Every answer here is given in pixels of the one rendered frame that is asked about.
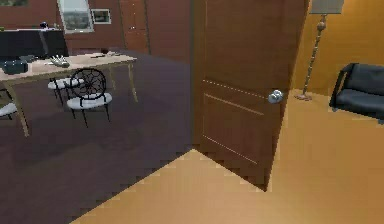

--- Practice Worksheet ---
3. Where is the brown wooden room door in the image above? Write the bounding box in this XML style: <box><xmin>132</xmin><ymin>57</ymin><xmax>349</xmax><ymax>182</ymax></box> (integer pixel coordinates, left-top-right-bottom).
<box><xmin>190</xmin><ymin>0</ymin><xmax>311</xmax><ymax>193</ymax></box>

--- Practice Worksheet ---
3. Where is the silver round door knob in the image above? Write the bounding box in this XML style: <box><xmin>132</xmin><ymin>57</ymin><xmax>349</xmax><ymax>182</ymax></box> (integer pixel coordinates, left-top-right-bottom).
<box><xmin>267</xmin><ymin>89</ymin><xmax>285</xmax><ymax>105</ymax></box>

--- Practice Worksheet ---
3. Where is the brown panelled room door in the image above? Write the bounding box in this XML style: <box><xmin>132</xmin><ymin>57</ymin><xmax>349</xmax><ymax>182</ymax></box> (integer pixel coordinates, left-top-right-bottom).
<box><xmin>119</xmin><ymin>0</ymin><xmax>152</xmax><ymax>56</ymax></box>

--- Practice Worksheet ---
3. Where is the light wooden dining table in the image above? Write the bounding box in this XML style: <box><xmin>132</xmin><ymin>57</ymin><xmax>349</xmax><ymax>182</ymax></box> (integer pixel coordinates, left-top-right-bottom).
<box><xmin>0</xmin><ymin>52</ymin><xmax>139</xmax><ymax>138</ymax></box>

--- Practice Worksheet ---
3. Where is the floor lamp with grey shade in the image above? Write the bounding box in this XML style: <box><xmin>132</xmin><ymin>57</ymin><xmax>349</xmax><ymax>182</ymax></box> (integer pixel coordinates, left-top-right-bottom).
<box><xmin>294</xmin><ymin>0</ymin><xmax>345</xmax><ymax>102</ymax></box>

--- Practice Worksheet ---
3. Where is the pale green crumpled cloth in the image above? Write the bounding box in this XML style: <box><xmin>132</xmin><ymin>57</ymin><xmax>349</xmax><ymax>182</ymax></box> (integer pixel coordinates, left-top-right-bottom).
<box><xmin>45</xmin><ymin>54</ymin><xmax>71</xmax><ymax>69</ymax></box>

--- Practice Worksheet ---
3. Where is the white framed window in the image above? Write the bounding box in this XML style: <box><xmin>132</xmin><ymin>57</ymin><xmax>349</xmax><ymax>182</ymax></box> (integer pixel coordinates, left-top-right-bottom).
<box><xmin>57</xmin><ymin>0</ymin><xmax>95</xmax><ymax>35</ymax></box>

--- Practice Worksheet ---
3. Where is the black leather sofa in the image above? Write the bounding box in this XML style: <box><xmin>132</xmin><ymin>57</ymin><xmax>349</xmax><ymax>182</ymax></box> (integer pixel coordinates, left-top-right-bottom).
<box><xmin>328</xmin><ymin>62</ymin><xmax>384</xmax><ymax>125</ymax></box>

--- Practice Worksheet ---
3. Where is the black cabinet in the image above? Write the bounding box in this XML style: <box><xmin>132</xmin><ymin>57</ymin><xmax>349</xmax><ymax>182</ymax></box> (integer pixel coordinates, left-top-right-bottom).
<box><xmin>0</xmin><ymin>28</ymin><xmax>70</xmax><ymax>62</ymax></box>

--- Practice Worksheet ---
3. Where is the dark grey pot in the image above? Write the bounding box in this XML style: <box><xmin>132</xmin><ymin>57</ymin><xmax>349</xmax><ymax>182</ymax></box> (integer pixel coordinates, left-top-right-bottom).
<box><xmin>0</xmin><ymin>59</ymin><xmax>29</xmax><ymax>76</ymax></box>

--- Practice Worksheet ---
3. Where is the white framed wall picture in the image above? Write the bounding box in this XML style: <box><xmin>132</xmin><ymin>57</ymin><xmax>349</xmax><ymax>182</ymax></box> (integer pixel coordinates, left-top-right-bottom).
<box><xmin>90</xmin><ymin>8</ymin><xmax>112</xmax><ymax>25</ymax></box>

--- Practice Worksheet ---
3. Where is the dark framed wall picture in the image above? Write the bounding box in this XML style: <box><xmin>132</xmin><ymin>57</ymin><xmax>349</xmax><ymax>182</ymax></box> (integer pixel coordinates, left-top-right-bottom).
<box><xmin>0</xmin><ymin>0</ymin><xmax>30</xmax><ymax>8</ymax></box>

